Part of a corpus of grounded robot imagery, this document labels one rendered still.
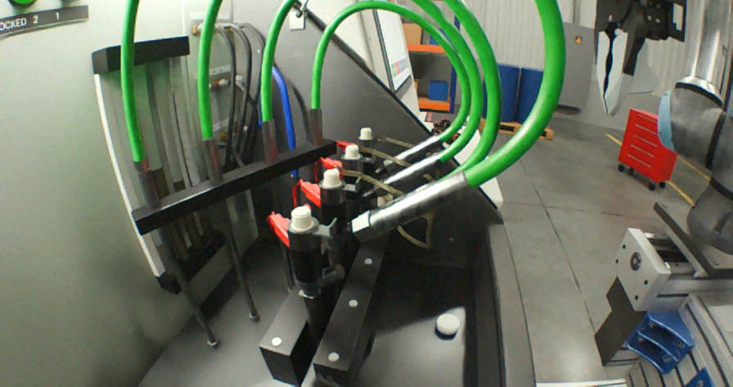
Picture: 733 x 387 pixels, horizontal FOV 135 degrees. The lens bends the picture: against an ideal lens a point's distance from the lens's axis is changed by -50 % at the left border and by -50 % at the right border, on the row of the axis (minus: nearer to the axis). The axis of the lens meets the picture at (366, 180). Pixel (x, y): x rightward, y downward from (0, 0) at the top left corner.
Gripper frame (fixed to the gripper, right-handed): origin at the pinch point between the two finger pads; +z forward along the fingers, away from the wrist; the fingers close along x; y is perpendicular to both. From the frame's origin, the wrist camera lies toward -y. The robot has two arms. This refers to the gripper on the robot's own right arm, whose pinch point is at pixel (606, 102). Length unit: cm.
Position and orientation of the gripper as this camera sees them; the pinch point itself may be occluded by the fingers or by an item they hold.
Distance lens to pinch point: 37.0
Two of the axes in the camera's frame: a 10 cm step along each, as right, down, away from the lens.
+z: -0.1, 9.0, 4.4
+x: 2.2, -4.3, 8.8
